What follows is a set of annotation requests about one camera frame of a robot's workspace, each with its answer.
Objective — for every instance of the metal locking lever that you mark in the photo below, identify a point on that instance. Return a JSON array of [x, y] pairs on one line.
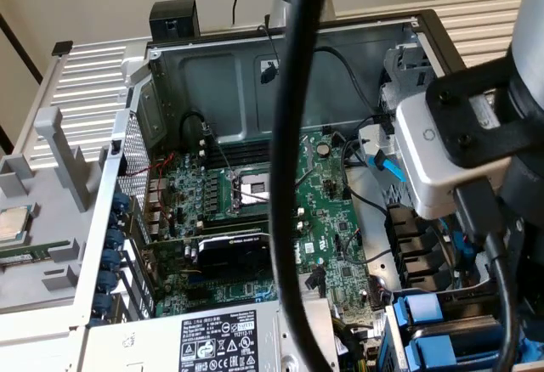
[[219, 151], [255, 197]]

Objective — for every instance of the hard disk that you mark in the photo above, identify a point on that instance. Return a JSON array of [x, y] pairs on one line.
[[467, 329]]

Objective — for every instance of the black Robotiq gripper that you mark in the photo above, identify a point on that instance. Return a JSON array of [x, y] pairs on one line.
[[527, 202]]

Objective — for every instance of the grey metal drive cage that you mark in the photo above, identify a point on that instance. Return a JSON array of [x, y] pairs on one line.
[[408, 66]]

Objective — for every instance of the blue drive caddy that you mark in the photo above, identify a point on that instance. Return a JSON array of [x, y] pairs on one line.
[[396, 331]]

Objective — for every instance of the grey power supply unit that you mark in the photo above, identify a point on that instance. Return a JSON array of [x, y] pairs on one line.
[[221, 342]]

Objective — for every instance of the black box-shaped block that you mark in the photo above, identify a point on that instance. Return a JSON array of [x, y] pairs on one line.
[[174, 17]]

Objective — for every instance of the grey plastic parts rack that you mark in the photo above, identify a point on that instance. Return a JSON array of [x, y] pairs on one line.
[[59, 227]]

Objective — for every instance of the silver CPU chip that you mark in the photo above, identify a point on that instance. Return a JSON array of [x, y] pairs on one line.
[[13, 227]]

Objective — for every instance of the metal socket cover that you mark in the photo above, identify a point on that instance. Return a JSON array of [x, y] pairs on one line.
[[307, 151]]

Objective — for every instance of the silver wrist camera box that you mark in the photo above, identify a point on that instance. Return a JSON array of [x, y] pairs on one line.
[[421, 155]]

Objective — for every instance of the blue expansion slot latch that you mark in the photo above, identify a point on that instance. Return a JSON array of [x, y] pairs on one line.
[[106, 281], [114, 239], [102, 303], [111, 260], [122, 200]]

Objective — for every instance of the round coin battery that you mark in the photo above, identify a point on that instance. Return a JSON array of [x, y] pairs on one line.
[[324, 148]]

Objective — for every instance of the green motherboard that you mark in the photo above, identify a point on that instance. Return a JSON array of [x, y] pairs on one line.
[[323, 219]]

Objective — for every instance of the black graphics card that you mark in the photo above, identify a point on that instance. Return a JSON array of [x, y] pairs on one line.
[[238, 257]]

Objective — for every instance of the blue plastic disk carrier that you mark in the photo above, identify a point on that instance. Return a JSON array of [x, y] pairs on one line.
[[431, 348]]

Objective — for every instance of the green RAM stick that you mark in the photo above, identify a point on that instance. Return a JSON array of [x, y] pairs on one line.
[[34, 251]]

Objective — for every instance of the small black clamp block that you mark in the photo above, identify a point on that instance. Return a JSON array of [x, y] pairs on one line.
[[62, 47]]

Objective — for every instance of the black RAM slot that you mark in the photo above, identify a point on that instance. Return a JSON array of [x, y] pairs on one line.
[[246, 146], [246, 157], [246, 215], [246, 228]]

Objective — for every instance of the open grey PC case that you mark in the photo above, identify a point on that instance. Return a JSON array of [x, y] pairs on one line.
[[221, 91]]

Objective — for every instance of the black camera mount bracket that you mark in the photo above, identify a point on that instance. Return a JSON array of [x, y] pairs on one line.
[[450, 117]]

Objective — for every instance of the metal CPU socket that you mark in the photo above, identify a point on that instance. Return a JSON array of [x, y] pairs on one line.
[[251, 187]]

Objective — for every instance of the dark brown wooden rail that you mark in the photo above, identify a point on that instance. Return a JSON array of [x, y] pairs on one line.
[[17, 45]]

